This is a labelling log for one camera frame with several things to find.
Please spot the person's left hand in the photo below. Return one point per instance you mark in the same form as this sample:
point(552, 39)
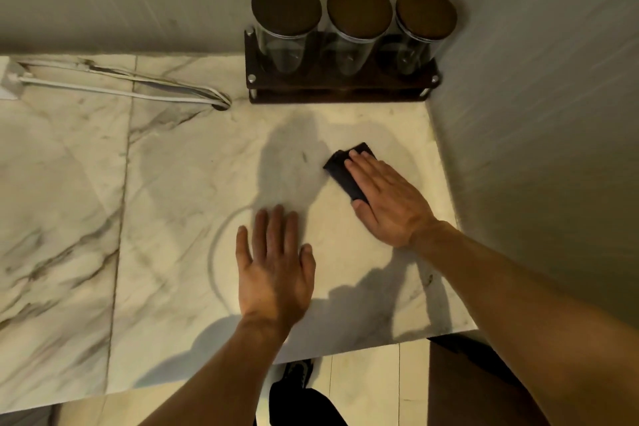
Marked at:
point(274, 286)

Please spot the person's right hand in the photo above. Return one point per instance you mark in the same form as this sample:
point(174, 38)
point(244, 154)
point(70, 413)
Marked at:
point(397, 206)

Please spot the person's left little finger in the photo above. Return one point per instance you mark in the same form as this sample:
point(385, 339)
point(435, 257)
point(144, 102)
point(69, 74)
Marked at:
point(243, 248)

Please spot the person's right little finger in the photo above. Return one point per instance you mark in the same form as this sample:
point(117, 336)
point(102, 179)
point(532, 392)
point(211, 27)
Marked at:
point(405, 183)

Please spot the person's right middle finger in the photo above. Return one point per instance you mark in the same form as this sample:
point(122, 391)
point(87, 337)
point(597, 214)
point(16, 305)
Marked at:
point(372, 168)

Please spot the person's right thumb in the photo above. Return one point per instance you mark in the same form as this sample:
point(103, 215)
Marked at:
point(366, 217)

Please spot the person's left middle finger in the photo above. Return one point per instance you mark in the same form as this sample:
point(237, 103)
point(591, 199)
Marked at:
point(275, 233)

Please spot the person's left thumb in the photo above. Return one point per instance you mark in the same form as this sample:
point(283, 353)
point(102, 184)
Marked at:
point(308, 263)

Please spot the dark blue cleaning cloth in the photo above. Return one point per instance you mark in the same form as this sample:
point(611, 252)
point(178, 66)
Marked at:
point(342, 173)

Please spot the person's left forearm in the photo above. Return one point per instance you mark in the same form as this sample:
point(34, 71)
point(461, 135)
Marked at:
point(224, 375)

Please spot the person's right forearm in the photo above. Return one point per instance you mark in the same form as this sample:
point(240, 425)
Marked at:
point(539, 321)

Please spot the dark wooden jar rack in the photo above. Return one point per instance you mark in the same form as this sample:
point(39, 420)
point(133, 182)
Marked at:
point(319, 88)

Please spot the black shoe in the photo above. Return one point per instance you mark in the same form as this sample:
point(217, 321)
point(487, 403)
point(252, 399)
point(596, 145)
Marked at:
point(298, 373)

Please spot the black trouser leg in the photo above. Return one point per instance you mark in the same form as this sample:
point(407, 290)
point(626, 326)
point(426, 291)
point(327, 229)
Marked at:
point(304, 408)

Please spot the glass jar with wooden lid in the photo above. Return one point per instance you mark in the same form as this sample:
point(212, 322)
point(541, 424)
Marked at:
point(285, 9)
point(359, 9)
point(426, 14)

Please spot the white power adapter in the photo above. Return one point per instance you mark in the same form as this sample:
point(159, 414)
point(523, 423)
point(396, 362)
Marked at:
point(9, 78)

